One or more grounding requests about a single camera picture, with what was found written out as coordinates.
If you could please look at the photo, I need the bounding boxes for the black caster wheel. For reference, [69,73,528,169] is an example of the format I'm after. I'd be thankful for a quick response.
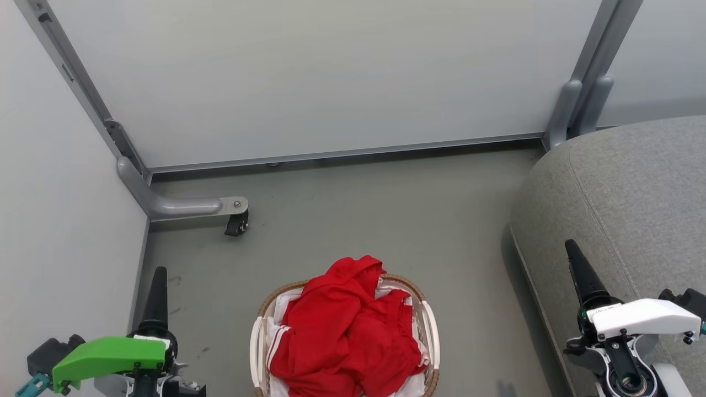
[224,211,249,237]

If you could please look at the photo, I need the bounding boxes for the grey partition bottom rail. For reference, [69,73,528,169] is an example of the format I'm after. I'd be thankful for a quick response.
[146,132,547,175]

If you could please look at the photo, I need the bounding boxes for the grey fabric sofa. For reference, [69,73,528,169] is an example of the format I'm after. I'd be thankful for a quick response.
[510,115,706,397]

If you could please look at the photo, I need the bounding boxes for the grey partition frame post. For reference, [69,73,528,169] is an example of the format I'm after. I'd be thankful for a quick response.
[570,0,644,138]
[14,0,149,183]

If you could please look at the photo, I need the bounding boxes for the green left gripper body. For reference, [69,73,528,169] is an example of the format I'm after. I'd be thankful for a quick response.
[52,328,178,395]

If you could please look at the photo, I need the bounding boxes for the grey curved partition leg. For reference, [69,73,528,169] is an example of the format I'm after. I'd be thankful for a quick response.
[117,157,249,223]
[578,76,615,137]
[543,80,584,151]

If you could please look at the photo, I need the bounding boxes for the teal left camera connector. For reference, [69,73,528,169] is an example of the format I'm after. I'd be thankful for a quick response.
[15,373,54,397]

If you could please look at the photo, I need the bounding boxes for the red garment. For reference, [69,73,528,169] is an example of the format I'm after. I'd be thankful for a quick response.
[266,255,429,397]

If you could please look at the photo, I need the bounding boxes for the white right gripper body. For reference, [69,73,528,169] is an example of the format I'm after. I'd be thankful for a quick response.
[564,298,704,355]

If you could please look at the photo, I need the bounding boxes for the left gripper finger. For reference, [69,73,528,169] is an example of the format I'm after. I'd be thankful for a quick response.
[141,267,169,331]

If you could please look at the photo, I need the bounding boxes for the wicker laundry basket white handles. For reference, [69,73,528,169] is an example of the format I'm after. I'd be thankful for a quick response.
[250,274,441,397]

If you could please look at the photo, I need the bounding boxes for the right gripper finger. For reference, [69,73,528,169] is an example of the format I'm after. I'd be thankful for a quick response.
[565,239,623,310]

